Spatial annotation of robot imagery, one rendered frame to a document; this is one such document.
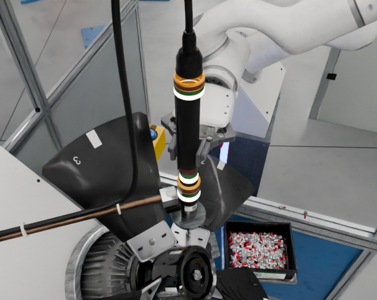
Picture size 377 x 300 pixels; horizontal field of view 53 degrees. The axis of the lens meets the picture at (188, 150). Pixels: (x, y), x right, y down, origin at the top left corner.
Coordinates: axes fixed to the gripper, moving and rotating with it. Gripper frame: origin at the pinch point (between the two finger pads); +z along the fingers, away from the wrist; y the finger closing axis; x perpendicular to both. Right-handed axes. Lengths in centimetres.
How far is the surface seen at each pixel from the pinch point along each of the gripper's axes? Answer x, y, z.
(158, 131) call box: -41, 23, -39
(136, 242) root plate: -23.3, 8.6, 8.0
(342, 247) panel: -75, -46, -36
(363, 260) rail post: -78, -54, -35
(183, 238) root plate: -29.7, 0.7, 1.0
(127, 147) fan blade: -7.7, 13.6, -3.2
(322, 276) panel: -101, -45, -36
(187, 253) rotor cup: -22.3, -2.3, 7.4
